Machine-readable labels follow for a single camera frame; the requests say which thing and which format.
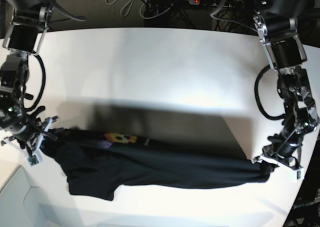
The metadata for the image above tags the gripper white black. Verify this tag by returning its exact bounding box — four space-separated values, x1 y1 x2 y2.
252 146 303 174
0 122 45 159

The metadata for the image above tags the black graphic t-shirt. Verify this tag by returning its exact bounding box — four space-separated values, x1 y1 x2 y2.
41 128 275 201

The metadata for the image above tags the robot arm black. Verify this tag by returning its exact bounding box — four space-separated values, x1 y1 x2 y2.
252 0 320 182
0 0 85 167

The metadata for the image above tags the white bin corner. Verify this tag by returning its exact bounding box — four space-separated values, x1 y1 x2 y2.
0 167 47 227

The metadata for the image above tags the black power strip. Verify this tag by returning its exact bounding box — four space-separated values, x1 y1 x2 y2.
188 0 245 9

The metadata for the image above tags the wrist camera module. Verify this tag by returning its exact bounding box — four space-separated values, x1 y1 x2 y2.
25 155 42 168
288 167 305 183

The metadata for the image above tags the white cable loop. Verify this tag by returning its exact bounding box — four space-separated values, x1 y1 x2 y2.
104 0 151 19

